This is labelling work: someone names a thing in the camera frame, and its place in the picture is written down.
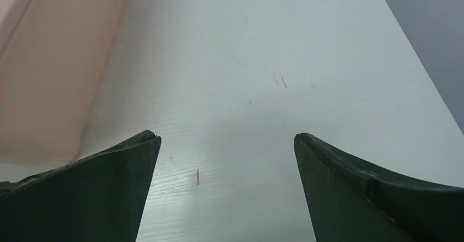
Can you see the pink plastic bin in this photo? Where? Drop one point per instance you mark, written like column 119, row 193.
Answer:
column 53, row 55

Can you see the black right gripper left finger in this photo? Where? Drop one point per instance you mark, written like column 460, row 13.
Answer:
column 97, row 198

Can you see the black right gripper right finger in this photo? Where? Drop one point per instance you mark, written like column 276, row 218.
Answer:
column 351, row 199

